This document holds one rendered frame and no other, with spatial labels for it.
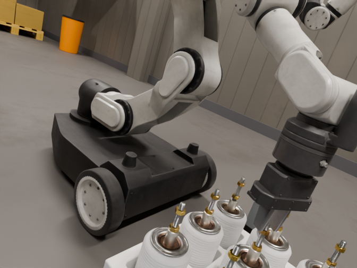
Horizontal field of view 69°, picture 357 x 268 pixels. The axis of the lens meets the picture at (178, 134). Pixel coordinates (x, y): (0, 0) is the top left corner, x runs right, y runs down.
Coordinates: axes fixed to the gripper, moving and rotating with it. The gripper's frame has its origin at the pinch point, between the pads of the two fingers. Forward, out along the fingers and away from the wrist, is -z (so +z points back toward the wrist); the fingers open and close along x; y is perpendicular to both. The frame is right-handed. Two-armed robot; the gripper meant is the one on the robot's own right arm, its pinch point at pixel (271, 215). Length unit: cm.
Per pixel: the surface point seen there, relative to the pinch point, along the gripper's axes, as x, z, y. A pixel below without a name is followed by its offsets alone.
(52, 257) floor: 35, -36, -26
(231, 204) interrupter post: -3.9, -9.0, -15.3
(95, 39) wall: 16, -5, -492
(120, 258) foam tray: 23.2, -18.0, -7.9
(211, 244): 5.5, -12.3, -5.6
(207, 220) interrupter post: 5.9, -9.3, -9.3
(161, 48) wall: -68, 18, -352
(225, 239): -3.2, -16.7, -11.6
